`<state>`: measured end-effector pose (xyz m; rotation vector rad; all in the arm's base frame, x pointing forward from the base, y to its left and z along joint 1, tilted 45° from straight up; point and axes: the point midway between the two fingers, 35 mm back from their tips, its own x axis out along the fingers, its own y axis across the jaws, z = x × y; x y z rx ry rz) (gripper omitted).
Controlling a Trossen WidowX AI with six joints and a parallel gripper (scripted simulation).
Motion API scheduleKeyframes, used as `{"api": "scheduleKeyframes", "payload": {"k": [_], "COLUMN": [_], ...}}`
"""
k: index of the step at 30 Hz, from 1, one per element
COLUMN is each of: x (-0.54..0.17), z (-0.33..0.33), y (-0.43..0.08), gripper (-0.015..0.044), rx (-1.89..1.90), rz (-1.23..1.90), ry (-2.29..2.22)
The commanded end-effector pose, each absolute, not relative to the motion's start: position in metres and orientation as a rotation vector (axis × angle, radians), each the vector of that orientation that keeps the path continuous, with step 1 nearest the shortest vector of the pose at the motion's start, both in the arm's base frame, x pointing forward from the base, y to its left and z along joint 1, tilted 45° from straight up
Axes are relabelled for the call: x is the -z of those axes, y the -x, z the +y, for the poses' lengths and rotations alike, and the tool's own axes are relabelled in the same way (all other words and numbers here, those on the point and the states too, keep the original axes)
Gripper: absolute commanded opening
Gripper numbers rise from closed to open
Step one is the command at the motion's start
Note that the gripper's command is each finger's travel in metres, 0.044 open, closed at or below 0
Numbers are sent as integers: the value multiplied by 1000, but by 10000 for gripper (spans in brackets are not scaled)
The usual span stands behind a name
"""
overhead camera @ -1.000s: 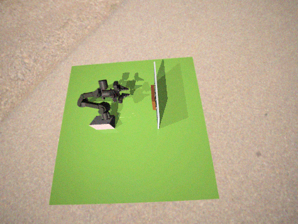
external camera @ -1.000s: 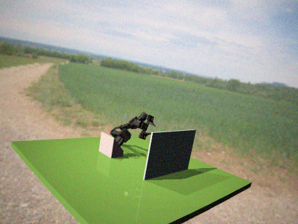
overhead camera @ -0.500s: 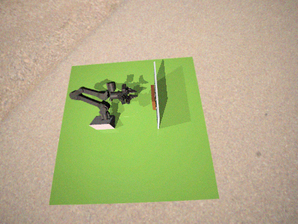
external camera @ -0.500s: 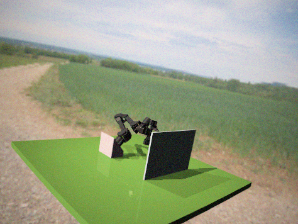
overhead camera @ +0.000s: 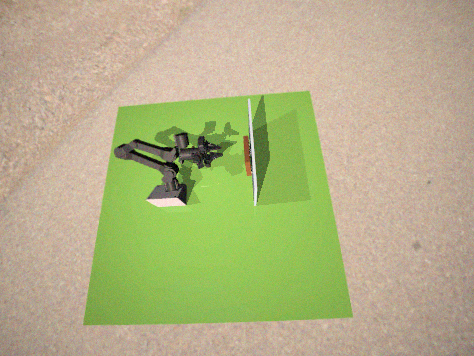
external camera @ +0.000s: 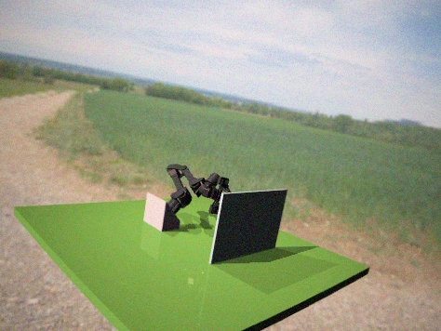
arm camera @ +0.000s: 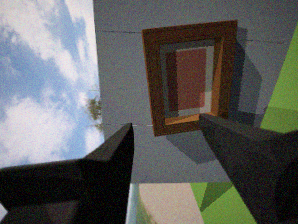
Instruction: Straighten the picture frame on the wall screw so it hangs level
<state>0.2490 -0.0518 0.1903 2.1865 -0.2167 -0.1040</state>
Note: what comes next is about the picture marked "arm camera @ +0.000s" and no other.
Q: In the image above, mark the grey wall panel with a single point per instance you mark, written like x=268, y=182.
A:
x=264, y=33

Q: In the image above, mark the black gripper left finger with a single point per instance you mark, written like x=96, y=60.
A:
x=100, y=180

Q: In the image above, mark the brown wooden picture frame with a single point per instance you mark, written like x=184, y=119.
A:
x=189, y=71

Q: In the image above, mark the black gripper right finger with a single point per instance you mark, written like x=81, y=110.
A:
x=261, y=164

